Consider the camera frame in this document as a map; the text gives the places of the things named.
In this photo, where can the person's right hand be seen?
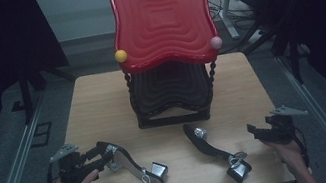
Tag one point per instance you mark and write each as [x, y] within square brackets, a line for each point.
[288, 154]

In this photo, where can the black floor socket frame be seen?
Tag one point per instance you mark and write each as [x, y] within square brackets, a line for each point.
[41, 134]

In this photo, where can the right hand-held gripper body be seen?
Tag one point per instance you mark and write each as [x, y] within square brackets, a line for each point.
[282, 129]

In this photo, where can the black metal stand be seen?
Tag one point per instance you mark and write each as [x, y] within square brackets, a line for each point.
[293, 55]
[25, 95]

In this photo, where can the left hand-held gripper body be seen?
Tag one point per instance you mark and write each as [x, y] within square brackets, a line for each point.
[71, 170]

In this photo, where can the white metal desk frame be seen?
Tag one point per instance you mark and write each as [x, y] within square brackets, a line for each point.
[227, 9]

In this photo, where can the white power strip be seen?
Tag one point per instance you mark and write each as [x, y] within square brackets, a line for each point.
[256, 36]

